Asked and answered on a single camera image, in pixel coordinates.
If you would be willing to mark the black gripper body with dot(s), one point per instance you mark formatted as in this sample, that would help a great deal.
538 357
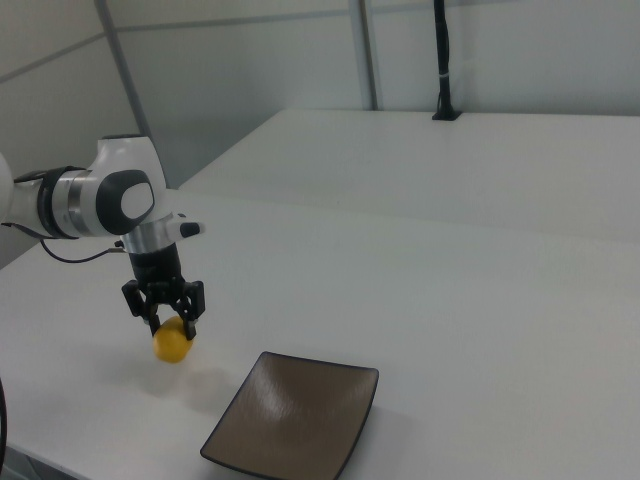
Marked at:
156 272

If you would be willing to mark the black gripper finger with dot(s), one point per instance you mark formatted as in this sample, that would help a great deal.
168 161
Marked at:
154 322
190 325

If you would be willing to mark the yellow lemon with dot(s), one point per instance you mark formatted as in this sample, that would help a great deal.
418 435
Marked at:
172 345

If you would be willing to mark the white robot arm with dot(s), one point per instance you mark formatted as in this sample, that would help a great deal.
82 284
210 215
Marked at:
105 197

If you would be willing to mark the square brown ceramic plate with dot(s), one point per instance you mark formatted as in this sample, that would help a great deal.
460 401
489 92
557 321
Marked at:
295 417

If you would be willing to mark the grey partition corner post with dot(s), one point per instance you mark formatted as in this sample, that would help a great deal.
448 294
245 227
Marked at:
125 75

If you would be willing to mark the black camera pole with base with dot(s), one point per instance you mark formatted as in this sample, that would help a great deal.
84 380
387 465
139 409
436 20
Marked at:
444 60

